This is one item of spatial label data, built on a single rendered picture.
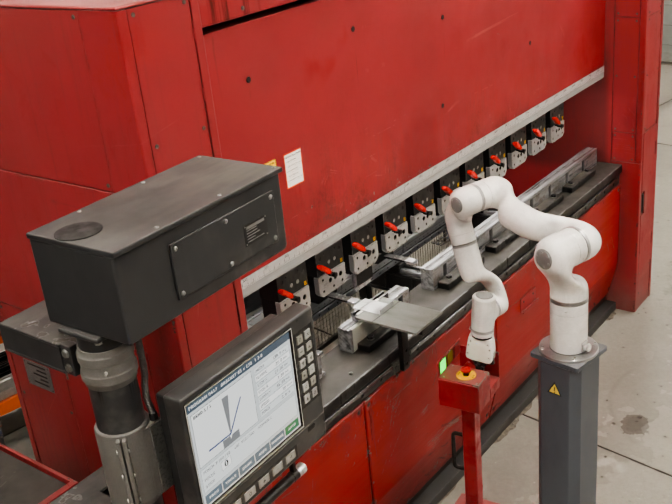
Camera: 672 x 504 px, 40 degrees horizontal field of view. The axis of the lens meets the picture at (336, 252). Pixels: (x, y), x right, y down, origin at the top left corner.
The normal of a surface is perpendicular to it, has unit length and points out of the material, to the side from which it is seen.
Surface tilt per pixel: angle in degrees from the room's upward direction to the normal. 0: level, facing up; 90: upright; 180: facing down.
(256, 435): 90
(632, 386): 0
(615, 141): 90
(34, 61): 90
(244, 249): 90
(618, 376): 0
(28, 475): 0
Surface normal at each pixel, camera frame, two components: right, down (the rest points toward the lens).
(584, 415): 0.70, 0.22
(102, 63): -0.60, 0.37
